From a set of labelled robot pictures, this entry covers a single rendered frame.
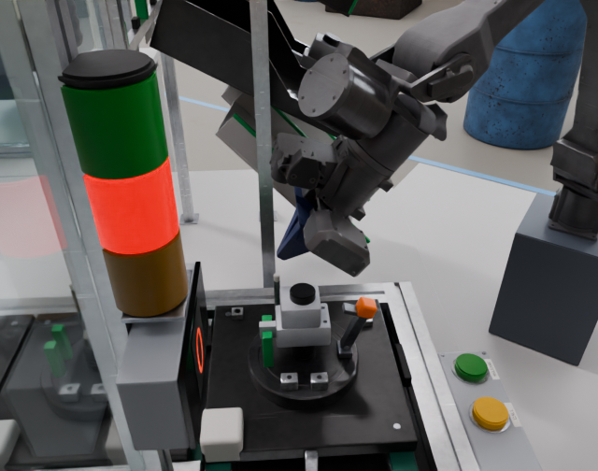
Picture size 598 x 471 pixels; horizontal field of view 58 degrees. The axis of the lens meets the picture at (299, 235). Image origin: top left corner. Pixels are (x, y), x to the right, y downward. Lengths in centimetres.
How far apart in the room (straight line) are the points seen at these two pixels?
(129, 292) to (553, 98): 343
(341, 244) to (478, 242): 71
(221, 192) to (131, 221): 97
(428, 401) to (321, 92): 41
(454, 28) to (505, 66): 304
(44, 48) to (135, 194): 8
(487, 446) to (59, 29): 58
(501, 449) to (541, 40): 299
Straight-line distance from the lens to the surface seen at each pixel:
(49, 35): 30
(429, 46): 51
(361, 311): 65
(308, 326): 64
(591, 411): 91
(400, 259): 108
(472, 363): 75
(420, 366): 74
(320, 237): 47
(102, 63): 31
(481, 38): 53
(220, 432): 63
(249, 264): 105
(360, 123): 47
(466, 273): 108
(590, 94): 76
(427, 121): 52
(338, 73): 46
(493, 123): 367
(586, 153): 78
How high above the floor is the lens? 150
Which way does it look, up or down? 35 degrees down
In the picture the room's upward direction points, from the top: straight up
